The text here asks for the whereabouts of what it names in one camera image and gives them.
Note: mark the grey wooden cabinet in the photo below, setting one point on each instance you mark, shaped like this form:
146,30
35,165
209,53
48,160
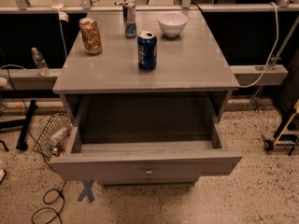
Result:
189,64

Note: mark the round metal drawer knob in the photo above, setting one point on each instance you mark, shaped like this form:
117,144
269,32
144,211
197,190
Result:
149,173

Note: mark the white ceramic bowl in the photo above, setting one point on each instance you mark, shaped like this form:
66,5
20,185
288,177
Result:
172,24

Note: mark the wire mesh basket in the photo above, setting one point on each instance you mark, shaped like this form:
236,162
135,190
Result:
46,129

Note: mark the slim Red Bull can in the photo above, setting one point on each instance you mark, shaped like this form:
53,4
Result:
128,12

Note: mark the wheeled cart frame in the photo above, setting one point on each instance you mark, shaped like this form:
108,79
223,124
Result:
280,137

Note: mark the black metal stand leg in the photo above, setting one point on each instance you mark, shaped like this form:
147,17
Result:
22,145

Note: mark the gold soda can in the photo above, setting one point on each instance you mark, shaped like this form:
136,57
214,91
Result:
90,36

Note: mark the grey open top drawer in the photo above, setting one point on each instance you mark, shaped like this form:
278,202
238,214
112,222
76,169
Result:
117,138

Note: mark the blue tape cross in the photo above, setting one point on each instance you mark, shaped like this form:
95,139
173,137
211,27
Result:
87,191

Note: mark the blue Pepsi can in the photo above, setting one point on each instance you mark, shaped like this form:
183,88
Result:
147,50

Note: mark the clear plastic water bottle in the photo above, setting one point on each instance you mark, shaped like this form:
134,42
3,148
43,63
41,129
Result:
40,62

